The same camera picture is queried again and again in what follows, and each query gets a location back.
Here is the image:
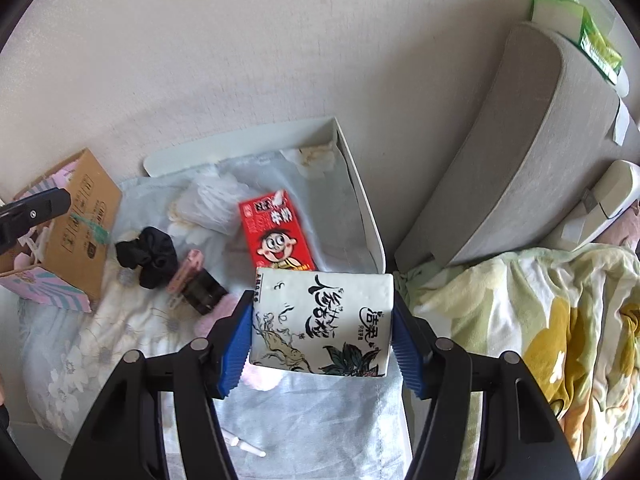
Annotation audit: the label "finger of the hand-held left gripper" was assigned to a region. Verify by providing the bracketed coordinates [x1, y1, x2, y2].
[0, 187, 72, 261]

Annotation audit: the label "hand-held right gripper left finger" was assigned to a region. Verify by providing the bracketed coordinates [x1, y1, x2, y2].
[60, 290, 256, 480]

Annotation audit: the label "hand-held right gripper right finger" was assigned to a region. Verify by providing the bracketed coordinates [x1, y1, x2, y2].
[392, 287, 581, 480]

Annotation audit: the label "pink fuzzy wristband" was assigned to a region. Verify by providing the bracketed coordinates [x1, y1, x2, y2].
[192, 294, 288, 392]

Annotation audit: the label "pink printed cardboard box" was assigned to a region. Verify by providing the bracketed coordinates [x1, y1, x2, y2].
[0, 147, 123, 313]

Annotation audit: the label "white ink-print tissue pack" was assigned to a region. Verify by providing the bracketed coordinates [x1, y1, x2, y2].
[248, 266, 396, 378]

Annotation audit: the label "black scrunchie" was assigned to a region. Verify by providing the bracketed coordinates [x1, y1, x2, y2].
[115, 226, 179, 290]

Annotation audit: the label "clear plastic bag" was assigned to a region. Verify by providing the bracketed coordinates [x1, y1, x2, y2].
[172, 167, 251, 235]

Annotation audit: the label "small white vial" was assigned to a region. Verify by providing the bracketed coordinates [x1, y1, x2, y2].
[220, 429, 267, 458]

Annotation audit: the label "red milk carton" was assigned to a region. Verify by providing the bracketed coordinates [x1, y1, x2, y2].
[238, 189, 317, 272]

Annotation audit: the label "yellow green floral quilt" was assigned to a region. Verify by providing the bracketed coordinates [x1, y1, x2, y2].
[395, 245, 640, 480]

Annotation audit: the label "grey headboard cushion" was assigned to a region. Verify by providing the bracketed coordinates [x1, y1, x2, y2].
[395, 21, 623, 268]

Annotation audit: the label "pink cloth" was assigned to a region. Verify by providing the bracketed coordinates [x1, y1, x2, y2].
[607, 210, 640, 248]

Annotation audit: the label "white plastic armrest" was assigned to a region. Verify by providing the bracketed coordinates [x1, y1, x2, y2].
[542, 160, 640, 253]

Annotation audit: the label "green tissue pack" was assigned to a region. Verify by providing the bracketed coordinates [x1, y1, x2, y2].
[530, 0, 630, 96]

